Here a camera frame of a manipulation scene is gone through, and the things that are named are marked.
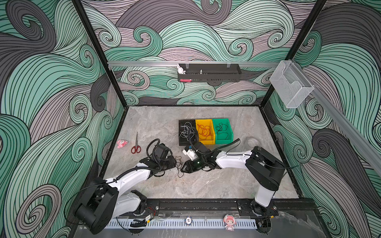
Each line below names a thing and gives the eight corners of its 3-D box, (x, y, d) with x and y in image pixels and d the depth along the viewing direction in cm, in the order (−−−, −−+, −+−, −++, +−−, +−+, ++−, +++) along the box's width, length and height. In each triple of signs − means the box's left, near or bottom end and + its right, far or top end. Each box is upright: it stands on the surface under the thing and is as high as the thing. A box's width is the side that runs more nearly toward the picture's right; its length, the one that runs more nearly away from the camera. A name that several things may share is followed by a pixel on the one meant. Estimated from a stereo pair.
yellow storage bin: (196, 145, 99) (197, 140, 93) (195, 125, 111) (196, 119, 105) (214, 145, 99) (215, 140, 94) (211, 125, 111) (212, 119, 105)
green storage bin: (214, 145, 99) (216, 139, 93) (211, 124, 111) (213, 118, 105) (232, 145, 99) (235, 139, 93) (228, 125, 111) (230, 118, 105)
